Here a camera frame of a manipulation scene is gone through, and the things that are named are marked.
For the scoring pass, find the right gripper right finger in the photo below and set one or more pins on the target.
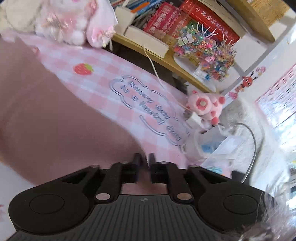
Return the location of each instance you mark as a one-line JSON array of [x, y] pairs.
[[169, 174]]

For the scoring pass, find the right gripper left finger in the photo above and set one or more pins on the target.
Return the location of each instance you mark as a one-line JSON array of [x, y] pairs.
[[117, 175]]

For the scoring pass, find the purple and mauve sweater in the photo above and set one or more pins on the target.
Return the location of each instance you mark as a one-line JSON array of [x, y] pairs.
[[46, 131]]

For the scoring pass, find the white desk organizer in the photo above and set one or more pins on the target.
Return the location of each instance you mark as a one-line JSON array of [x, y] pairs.
[[213, 150]]

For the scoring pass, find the pink checkered desk mat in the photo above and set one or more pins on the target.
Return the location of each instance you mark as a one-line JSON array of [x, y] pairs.
[[67, 200]]

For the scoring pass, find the small pink plush toy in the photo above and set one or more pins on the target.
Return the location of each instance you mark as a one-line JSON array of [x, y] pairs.
[[208, 106]]

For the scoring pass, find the red boxed book set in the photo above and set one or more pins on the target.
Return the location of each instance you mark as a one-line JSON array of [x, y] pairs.
[[168, 18]]

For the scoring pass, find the white pink plush bunny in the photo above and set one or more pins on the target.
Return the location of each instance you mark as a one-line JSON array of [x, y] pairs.
[[77, 22]]

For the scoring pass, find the row of colourful books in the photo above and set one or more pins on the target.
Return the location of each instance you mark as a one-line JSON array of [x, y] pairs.
[[143, 10]]

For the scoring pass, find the cream beige garment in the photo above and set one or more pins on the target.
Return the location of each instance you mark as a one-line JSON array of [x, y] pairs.
[[20, 15]]

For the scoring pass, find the white charger with cable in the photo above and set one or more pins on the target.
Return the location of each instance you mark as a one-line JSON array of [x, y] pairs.
[[194, 120]]

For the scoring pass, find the alphabet wall poster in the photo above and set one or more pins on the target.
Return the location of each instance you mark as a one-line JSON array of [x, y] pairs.
[[278, 103]]

